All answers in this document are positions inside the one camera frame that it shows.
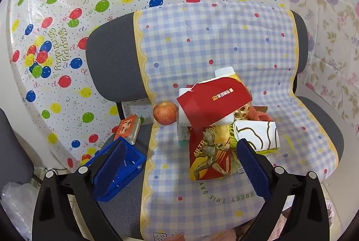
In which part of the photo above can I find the black cable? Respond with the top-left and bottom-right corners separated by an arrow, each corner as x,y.
33,167 -> 75,175

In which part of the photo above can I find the red apple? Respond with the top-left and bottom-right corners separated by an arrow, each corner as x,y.
153,101 -> 179,125

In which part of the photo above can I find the floral printed sheet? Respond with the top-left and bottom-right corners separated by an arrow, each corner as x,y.
280,0 -> 359,107

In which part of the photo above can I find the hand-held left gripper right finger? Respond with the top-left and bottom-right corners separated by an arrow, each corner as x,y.
236,138 -> 331,241

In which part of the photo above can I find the grey office chair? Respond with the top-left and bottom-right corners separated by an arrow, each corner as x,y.
85,9 -> 345,241

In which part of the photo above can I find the white milk carton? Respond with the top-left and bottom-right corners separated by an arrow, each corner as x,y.
177,125 -> 192,147

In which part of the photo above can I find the orange knitted cloth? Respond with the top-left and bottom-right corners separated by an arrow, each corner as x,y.
249,106 -> 274,122

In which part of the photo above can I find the orange snack packet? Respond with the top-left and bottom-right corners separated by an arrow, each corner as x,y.
112,115 -> 141,145

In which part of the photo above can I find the red paper envelope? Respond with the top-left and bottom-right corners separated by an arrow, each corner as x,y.
177,77 -> 253,128

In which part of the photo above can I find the white box with brown lines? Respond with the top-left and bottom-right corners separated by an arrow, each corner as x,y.
233,120 -> 280,155

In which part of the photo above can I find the blue plastic basket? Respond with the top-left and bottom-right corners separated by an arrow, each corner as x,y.
84,137 -> 146,202

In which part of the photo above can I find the yellow mesh net bag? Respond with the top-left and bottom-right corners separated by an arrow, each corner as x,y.
215,105 -> 251,152

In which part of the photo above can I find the red figure printed packet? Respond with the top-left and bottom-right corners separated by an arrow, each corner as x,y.
189,126 -> 239,181

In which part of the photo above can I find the blue checkered cloth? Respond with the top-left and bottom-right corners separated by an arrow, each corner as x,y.
133,1 -> 338,241

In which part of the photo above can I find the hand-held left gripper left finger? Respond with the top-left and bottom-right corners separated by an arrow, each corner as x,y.
32,141 -> 127,241

